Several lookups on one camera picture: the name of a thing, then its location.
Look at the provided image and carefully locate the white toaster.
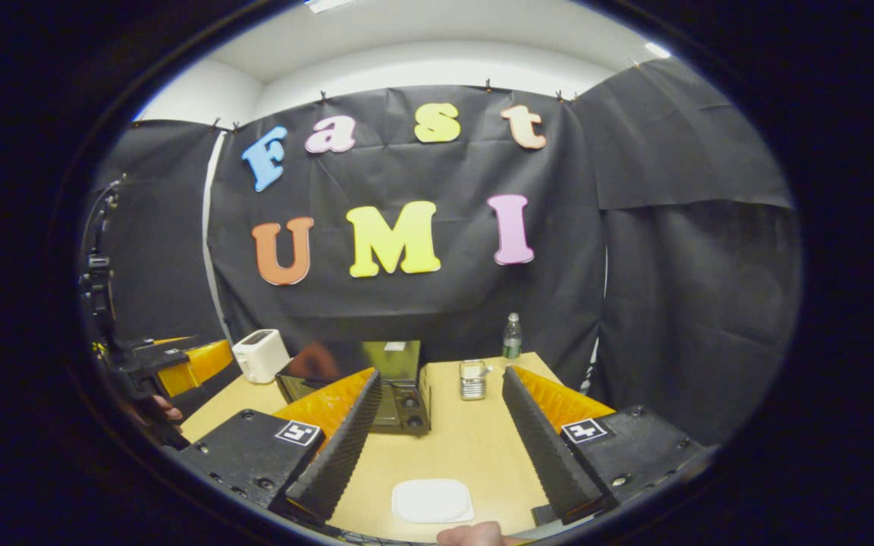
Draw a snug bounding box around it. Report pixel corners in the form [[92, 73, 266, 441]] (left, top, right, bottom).
[[232, 329, 291, 384]]

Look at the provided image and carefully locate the white plate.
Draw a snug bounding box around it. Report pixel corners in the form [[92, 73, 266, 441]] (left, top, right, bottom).
[[391, 479, 475, 525]]

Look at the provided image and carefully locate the black electric oven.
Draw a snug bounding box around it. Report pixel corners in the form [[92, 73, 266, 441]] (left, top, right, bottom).
[[276, 340, 432, 437]]

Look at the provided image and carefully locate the ribbed glass jar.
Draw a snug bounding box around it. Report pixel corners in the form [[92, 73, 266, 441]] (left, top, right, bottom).
[[458, 359, 488, 401]]

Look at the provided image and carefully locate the clear water bottle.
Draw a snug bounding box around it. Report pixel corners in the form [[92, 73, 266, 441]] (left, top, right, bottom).
[[502, 312, 523, 361]]

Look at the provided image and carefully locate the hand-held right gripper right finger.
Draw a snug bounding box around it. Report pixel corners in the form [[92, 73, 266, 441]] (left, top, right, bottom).
[[501, 366, 711, 526]]

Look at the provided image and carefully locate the black backdrop cloth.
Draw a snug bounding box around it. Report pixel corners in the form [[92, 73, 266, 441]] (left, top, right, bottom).
[[80, 57, 803, 448]]

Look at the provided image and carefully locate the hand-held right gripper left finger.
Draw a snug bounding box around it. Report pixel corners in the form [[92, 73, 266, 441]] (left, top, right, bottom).
[[178, 368, 382, 524]]

